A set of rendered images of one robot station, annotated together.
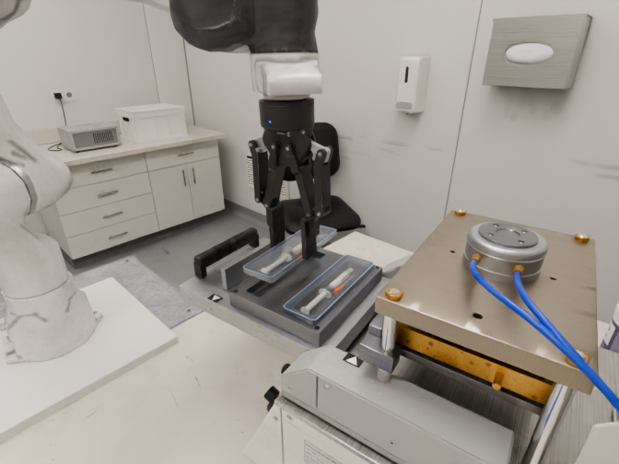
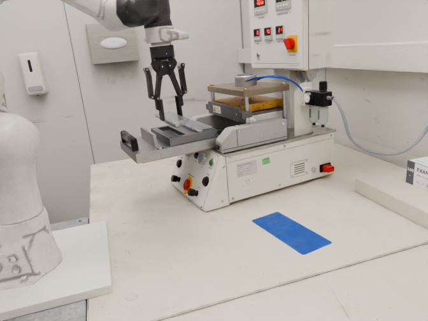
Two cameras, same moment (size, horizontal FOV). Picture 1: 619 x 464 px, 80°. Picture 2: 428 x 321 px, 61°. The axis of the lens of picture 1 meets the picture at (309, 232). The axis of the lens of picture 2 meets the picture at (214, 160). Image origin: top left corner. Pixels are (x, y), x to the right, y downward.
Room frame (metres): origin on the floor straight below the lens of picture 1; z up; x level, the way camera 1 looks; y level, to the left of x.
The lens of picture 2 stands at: (-0.20, 0.99, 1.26)
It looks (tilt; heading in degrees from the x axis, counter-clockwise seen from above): 18 degrees down; 301
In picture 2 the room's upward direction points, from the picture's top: 5 degrees counter-clockwise
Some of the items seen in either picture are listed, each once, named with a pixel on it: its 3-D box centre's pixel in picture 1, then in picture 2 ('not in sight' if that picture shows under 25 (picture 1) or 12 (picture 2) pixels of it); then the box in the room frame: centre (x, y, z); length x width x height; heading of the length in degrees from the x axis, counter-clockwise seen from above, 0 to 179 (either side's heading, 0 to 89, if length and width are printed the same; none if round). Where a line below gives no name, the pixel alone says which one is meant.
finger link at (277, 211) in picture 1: (276, 226); (161, 109); (0.54, 0.05, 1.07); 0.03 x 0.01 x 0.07; 146
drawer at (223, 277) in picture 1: (286, 282); (170, 138); (0.53, 0.04, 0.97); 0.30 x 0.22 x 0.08; 56
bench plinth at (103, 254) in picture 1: (142, 226); not in sight; (2.74, 1.36, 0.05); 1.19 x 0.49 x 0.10; 137
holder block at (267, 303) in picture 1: (309, 284); (182, 132); (0.51, 0.00, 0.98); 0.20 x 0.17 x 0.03; 146
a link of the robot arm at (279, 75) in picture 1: (288, 76); (167, 35); (0.50, 0.03, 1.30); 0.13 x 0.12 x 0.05; 146
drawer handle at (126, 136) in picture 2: (228, 250); (128, 140); (0.61, 0.15, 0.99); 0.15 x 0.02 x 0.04; 146
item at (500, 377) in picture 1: (489, 298); (247, 97); (0.35, -0.21, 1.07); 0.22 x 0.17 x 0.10; 146
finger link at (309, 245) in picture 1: (309, 236); (178, 106); (0.51, 0.00, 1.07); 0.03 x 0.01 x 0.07; 146
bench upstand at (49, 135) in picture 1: (109, 128); not in sight; (2.91, 1.54, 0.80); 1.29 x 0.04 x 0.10; 137
